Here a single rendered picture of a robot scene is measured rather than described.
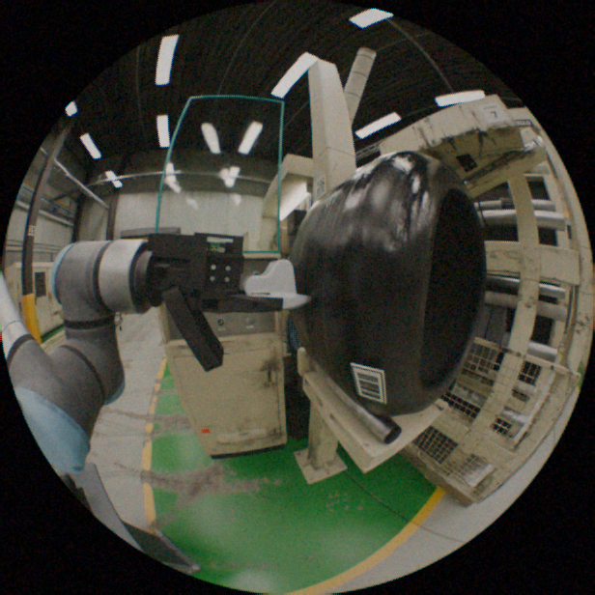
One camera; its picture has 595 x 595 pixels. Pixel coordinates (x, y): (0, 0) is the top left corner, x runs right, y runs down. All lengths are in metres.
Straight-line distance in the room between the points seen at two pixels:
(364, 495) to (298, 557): 0.54
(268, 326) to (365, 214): 0.72
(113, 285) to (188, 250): 0.09
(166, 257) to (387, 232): 0.23
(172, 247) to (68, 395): 0.18
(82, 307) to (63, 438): 0.15
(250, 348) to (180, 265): 0.64
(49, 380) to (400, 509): 1.37
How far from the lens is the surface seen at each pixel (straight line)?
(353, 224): 0.19
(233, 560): 1.24
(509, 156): 0.80
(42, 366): 0.22
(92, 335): 0.28
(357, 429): 0.44
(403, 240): 0.18
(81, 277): 0.25
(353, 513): 1.26
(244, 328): 0.82
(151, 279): 0.22
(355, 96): 1.47
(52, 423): 0.19
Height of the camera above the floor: 1.20
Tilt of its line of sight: 9 degrees down
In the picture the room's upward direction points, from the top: straight up
